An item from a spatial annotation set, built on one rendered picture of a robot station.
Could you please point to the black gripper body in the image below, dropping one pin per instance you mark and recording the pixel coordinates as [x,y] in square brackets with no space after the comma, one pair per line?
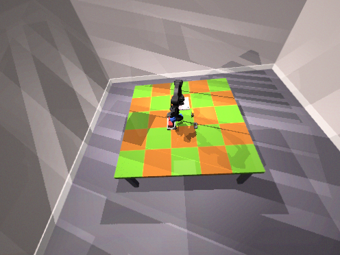
[179,117]

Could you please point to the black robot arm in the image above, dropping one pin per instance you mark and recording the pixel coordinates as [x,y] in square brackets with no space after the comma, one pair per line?
[177,98]

